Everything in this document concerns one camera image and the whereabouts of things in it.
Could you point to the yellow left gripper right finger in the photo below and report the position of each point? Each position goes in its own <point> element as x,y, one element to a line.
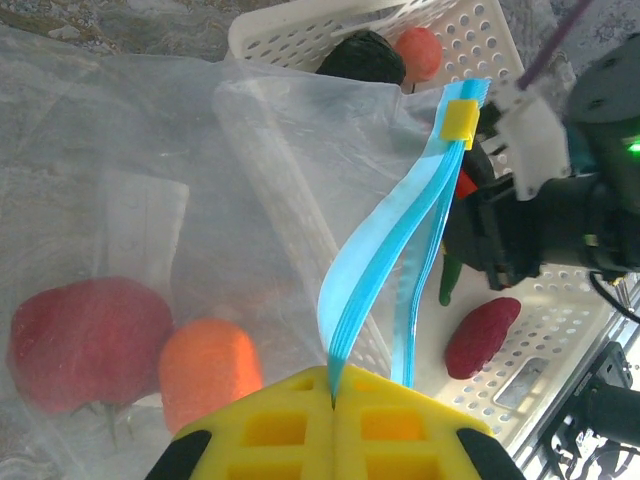
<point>400,445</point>

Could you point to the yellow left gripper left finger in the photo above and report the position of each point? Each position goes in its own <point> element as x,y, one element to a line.
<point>260,440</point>

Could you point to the green toy cucumber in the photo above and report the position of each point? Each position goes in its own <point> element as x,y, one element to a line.
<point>450,280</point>

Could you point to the orange toy carrot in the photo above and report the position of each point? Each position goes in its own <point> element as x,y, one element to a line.
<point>210,370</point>

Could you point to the yellow zipper slider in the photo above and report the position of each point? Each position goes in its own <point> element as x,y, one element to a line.
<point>459,120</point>

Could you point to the red toy tomato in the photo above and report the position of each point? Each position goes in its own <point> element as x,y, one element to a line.
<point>85,345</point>

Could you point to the dark toy eggplant green tip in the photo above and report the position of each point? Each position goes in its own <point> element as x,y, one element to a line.
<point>360,57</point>

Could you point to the clear zip-top bag blue zipper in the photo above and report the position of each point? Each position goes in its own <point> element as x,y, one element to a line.
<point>250,175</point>

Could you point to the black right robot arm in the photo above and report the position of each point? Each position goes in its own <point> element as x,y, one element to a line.
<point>610,100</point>

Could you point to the white perforated plastic basket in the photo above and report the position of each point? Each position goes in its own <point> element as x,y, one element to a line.
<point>550,310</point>

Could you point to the dark red toy sweet potato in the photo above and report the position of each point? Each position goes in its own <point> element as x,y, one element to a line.
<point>480,337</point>

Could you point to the black clamp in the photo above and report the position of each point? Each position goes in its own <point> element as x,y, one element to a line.
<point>610,395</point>

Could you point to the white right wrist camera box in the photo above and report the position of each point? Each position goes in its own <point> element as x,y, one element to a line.
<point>530,135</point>

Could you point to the aluminium frame rail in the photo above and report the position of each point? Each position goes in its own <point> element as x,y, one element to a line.
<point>550,450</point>

